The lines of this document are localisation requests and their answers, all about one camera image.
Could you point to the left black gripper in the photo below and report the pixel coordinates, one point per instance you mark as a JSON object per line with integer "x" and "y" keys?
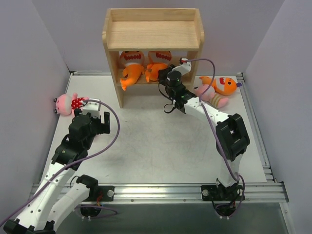
{"x": 101, "y": 125}

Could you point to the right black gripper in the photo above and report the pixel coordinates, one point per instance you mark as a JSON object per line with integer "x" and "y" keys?
{"x": 165, "y": 73}

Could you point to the orange shark plush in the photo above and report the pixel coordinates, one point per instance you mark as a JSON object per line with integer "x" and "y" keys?
{"x": 158, "y": 60}
{"x": 133, "y": 62}
{"x": 222, "y": 85}

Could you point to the pink plush striped shirt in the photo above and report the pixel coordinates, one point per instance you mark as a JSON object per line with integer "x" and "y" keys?
{"x": 211, "y": 96}

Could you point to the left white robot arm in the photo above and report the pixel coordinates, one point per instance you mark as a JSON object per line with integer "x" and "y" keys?
{"x": 44, "y": 210}

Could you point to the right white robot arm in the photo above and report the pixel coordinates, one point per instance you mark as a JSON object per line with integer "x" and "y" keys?
{"x": 229, "y": 131}

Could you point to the wooden three-tier shelf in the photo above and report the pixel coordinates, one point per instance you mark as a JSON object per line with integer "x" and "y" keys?
{"x": 150, "y": 29}

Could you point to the pink plush red polka-dot shirt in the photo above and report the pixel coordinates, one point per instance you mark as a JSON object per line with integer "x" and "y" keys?
{"x": 66, "y": 104}

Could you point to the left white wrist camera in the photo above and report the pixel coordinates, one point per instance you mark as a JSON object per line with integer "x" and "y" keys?
{"x": 92, "y": 107}

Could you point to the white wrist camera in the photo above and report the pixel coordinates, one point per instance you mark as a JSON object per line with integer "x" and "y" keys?
{"x": 184, "y": 66}
{"x": 92, "y": 107}

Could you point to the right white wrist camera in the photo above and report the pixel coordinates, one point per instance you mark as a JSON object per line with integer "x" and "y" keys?
{"x": 184, "y": 66}

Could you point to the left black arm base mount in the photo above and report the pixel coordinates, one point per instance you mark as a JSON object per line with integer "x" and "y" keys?
{"x": 97, "y": 193}

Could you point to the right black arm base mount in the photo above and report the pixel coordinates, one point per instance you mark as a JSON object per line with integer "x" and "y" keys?
{"x": 221, "y": 193}

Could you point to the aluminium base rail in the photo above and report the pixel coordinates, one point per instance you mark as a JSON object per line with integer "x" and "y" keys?
{"x": 191, "y": 193}

